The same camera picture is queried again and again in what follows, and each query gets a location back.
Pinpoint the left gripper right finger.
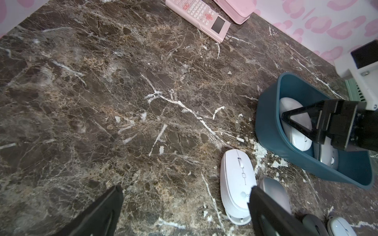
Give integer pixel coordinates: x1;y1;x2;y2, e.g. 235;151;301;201
248;186;310;236

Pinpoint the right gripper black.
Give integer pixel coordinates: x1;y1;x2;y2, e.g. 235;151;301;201
281;99;378;152

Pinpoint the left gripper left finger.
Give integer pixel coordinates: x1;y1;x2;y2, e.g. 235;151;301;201
54;185;124;236

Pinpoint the silver computer mouse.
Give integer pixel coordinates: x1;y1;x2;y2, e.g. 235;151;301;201
259;177;292;214

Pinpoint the black computer mouse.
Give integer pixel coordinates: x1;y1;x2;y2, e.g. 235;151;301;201
302;214;329;236

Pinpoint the teal storage box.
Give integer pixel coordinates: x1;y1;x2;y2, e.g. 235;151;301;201
255;72;374;189

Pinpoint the white mouse with buttons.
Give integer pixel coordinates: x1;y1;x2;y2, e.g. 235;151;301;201
220;149;257;226

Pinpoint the white mouse in box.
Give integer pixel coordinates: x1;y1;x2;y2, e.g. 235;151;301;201
279;97;312;151

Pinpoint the silver mouse in box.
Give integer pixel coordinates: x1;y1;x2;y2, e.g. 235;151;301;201
314;137;339;170

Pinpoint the green file organizer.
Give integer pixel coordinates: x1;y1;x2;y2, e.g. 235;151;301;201
345;78;366;102

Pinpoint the pink pencil case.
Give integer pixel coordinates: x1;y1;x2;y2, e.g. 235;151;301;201
214;0;257;25

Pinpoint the pink calculator on table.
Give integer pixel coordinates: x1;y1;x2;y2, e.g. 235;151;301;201
165;0;231;44

